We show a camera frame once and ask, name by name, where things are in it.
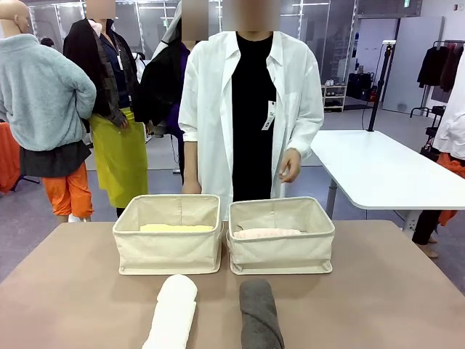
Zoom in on figure with yellow skirt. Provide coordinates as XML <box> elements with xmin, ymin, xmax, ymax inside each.
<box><xmin>63</xmin><ymin>0</ymin><xmax>149</xmax><ymax>218</ymax></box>

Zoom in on mannequin in grey fleece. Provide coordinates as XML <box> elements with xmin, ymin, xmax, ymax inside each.
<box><xmin>0</xmin><ymin>0</ymin><xmax>97</xmax><ymax>225</ymax></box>

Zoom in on black cases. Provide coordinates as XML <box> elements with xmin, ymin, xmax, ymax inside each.
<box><xmin>347</xmin><ymin>71</ymin><xmax>375</xmax><ymax>101</ymax></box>

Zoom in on white towel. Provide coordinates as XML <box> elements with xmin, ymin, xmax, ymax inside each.
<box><xmin>141</xmin><ymin>274</ymin><xmax>199</xmax><ymax>349</ymax></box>

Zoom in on beige fabric basket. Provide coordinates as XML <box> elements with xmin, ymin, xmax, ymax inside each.
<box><xmin>227</xmin><ymin>196</ymin><xmax>336</xmax><ymax>276</ymax></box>
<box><xmin>112</xmin><ymin>194</ymin><xmax>223</xmax><ymax>276</ymax></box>

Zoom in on person's left hand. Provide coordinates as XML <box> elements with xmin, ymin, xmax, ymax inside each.
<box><xmin>279</xmin><ymin>148</ymin><xmax>302</xmax><ymax>184</ymax></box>

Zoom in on person in white coat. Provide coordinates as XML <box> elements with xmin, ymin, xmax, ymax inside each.
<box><xmin>177</xmin><ymin>0</ymin><xmax>325</xmax><ymax>221</ymax></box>

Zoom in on black cart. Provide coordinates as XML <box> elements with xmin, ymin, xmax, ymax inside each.
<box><xmin>409</xmin><ymin>105</ymin><xmax>447</xmax><ymax>146</ymax></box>

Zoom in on black tripod pole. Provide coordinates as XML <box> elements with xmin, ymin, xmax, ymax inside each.
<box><xmin>367</xmin><ymin>39</ymin><xmax>397</xmax><ymax>132</ymax></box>

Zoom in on person's right forearm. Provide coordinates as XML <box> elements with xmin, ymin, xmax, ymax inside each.
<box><xmin>182</xmin><ymin>140</ymin><xmax>200</xmax><ymax>182</ymax></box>

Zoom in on white paper tag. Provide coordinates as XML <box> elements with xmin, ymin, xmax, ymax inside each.
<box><xmin>261</xmin><ymin>100</ymin><xmax>277</xmax><ymax>131</ymax></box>

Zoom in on grey towel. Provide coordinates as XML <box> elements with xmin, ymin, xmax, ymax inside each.
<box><xmin>238</xmin><ymin>278</ymin><xmax>286</xmax><ymax>349</ymax></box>

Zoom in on white table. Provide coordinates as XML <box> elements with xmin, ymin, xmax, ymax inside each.
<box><xmin>310</xmin><ymin>129</ymin><xmax>465</xmax><ymax>232</ymax></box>

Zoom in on clothes rack with dark garments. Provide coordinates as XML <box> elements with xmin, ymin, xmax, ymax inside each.
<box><xmin>416</xmin><ymin>39</ymin><xmax>465</xmax><ymax>94</ymax></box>

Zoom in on wooden shoe rack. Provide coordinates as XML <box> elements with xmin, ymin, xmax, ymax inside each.
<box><xmin>321</xmin><ymin>84</ymin><xmax>348</xmax><ymax>113</ymax></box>

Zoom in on figure in white shirt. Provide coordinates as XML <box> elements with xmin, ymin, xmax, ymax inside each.
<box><xmin>412</xmin><ymin>54</ymin><xmax>465</xmax><ymax>259</ymax></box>

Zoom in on pink towel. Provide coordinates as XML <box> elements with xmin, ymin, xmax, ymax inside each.
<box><xmin>232</xmin><ymin>228</ymin><xmax>302</xmax><ymax>240</ymax></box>

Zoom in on yellow towel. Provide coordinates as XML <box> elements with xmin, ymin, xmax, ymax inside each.
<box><xmin>139</xmin><ymin>223</ymin><xmax>215</xmax><ymax>233</ymax></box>

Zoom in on orange cloth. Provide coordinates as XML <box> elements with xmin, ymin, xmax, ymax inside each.
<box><xmin>0</xmin><ymin>122</ymin><xmax>21</xmax><ymax>195</ymax></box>

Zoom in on person's right hand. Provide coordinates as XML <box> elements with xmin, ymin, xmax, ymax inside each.
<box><xmin>181</xmin><ymin>180</ymin><xmax>203</xmax><ymax>196</ymax></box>

